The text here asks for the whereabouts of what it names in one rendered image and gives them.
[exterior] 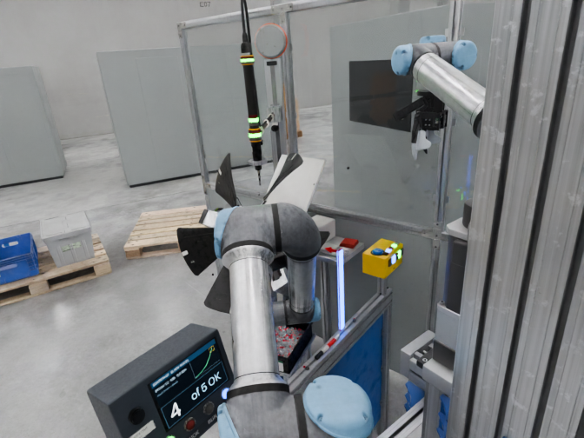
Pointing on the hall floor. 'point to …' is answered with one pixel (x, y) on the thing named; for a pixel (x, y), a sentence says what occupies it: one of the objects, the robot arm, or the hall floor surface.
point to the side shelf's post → (326, 301)
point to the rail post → (385, 371)
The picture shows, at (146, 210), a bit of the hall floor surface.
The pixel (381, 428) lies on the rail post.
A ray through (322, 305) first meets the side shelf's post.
